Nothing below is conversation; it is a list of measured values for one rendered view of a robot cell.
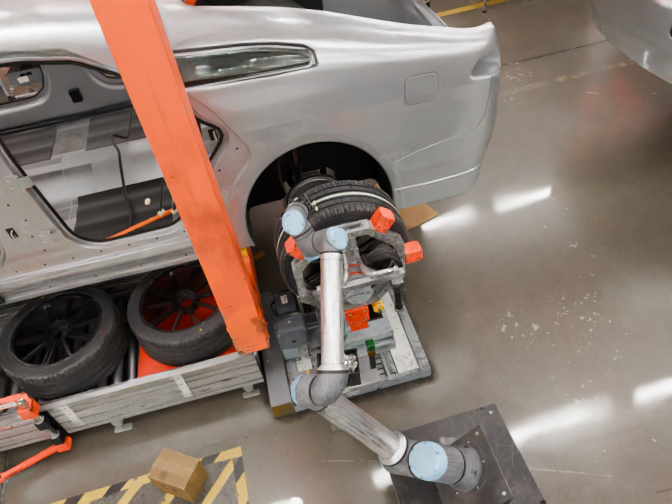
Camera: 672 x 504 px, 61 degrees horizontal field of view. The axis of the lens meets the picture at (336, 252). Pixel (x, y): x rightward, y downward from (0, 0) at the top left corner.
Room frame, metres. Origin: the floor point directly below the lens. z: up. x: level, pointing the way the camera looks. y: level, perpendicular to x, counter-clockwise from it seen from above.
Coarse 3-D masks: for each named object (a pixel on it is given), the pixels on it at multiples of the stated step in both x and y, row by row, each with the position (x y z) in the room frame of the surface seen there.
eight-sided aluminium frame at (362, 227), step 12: (324, 228) 1.88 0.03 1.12; (348, 228) 1.89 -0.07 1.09; (360, 228) 1.85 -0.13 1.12; (372, 228) 1.85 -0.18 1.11; (384, 240) 1.85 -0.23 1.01; (396, 240) 1.86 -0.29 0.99; (300, 264) 1.81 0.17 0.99; (300, 276) 1.80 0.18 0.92; (300, 288) 1.80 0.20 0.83; (372, 288) 1.90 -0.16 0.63; (384, 288) 1.85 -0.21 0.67; (300, 300) 1.80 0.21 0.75; (312, 300) 1.81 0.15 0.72; (372, 300) 1.84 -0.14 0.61
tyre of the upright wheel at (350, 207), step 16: (320, 192) 2.07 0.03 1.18; (336, 192) 2.06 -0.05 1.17; (368, 192) 2.08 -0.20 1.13; (384, 192) 2.15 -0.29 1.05; (320, 208) 1.97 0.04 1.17; (336, 208) 1.94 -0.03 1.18; (352, 208) 1.93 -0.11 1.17; (368, 208) 1.94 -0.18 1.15; (320, 224) 1.90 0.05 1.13; (336, 224) 1.91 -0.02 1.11; (400, 224) 1.95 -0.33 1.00; (288, 256) 1.88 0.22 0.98; (288, 272) 1.88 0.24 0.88
